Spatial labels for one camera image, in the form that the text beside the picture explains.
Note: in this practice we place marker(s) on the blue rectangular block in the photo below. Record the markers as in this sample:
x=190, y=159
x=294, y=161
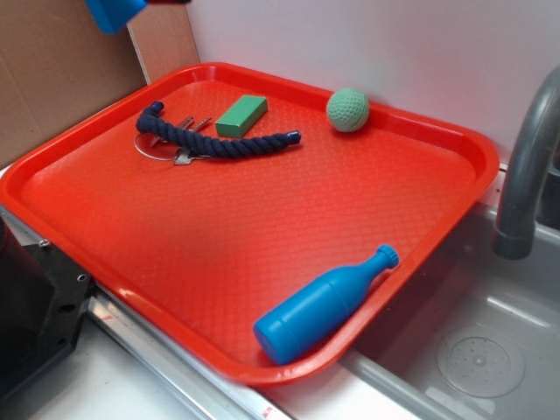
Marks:
x=112, y=15

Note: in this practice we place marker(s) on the green rectangular block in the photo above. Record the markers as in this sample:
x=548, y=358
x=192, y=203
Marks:
x=241, y=116

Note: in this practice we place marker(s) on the red plastic tray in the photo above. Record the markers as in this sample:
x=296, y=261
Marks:
x=203, y=250

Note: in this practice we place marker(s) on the green dimpled ball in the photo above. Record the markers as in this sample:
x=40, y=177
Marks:
x=347, y=110

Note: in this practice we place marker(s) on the blue plastic bottle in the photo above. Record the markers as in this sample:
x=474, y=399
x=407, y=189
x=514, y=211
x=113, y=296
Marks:
x=302, y=320

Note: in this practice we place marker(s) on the grey sink faucet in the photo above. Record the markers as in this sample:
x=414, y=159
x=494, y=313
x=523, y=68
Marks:
x=530, y=192

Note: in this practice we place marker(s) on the grey plastic sink basin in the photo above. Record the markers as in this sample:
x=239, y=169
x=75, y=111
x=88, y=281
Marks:
x=470, y=335

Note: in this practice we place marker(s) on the brown cardboard panel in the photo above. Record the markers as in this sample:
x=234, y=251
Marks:
x=58, y=68

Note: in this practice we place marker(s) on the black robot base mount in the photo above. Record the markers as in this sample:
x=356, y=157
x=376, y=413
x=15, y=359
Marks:
x=44, y=295

